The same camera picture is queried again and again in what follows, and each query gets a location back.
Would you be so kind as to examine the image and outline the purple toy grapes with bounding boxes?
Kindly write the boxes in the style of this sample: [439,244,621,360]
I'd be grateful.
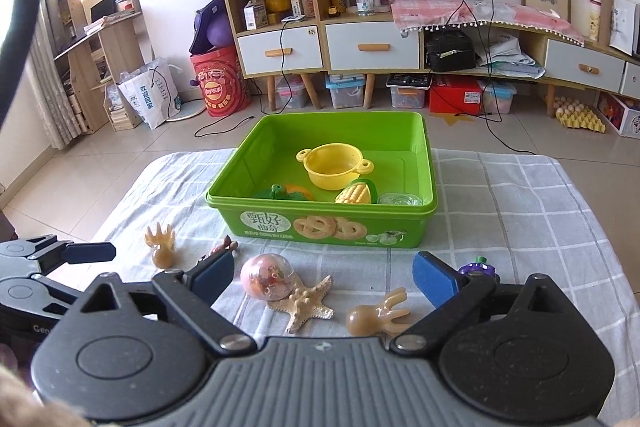
[458,256,500,282]

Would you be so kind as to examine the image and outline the pink capsule ball toy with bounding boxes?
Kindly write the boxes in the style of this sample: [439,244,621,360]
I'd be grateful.
[240,254,294,301]

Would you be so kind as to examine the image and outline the beige starfish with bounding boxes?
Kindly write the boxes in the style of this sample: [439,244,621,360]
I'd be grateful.
[267,274,334,335]

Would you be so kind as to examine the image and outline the clear plastic bottle toy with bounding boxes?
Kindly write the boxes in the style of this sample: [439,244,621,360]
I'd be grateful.
[378,193,422,206]

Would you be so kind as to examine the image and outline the orange toy pumpkin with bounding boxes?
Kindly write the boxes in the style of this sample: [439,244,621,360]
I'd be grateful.
[254,184,314,200]

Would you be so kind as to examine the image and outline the yellow toy corn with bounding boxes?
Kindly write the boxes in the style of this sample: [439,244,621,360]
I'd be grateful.
[335,178,378,205]

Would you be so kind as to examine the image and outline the yellow toy pot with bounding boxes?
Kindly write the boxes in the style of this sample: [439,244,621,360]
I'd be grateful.
[295,143,374,192]

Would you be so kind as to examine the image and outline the brown rubber hand toy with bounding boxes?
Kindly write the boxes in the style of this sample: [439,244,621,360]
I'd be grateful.
[144,222,176,270]

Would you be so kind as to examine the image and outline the red squirrel figurine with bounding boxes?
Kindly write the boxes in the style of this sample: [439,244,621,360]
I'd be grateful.
[198,235,238,262]

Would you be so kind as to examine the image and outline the grey checked table cloth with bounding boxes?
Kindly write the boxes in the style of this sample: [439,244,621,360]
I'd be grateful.
[96,150,639,424]

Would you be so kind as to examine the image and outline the green plastic cookie box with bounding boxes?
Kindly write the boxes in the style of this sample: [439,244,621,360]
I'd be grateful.
[205,112,438,248]

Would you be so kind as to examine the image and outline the white paper shopping bag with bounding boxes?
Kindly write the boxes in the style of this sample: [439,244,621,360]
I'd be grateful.
[118,57,182,130]

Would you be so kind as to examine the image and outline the red cardboard box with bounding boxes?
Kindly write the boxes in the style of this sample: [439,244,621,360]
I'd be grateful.
[428,75,482,116]

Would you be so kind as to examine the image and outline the red snack bucket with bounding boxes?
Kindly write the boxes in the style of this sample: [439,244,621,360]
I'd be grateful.
[190,46,250,118]

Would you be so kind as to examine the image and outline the yellow egg tray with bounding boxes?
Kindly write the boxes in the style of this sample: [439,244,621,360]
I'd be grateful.
[553,96,605,133]

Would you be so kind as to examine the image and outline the wooden desk shelf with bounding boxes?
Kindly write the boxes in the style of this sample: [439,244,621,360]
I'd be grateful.
[27,0,143,150]

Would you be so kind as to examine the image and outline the black bag on shelf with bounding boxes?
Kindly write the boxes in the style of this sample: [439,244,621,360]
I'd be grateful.
[425,29,476,72]

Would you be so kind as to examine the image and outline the low wooden tv cabinet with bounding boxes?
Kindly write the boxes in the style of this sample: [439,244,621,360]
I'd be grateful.
[422,18,640,118]

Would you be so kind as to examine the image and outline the purple plush toy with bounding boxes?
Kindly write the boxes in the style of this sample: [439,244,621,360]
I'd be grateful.
[189,0,234,55]

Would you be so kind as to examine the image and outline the pink checked cabinet cloth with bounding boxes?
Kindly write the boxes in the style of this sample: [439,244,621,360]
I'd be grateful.
[390,0,585,46]

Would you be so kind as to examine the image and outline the wooden white drawer cabinet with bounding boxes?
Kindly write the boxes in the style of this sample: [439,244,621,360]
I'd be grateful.
[224,0,424,110]

